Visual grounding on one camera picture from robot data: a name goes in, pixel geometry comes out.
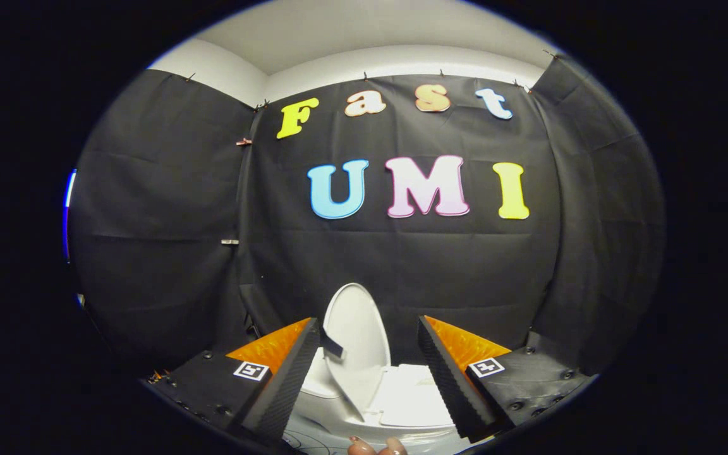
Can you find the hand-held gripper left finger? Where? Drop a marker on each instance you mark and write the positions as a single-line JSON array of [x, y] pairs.
[[288, 385]]

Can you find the white toilet seat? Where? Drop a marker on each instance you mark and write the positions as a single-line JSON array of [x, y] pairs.
[[414, 395]]

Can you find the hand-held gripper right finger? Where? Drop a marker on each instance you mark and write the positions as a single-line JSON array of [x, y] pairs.
[[449, 385]]

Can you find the black backdrop cloth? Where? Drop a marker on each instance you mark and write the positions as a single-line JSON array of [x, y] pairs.
[[402, 253]]

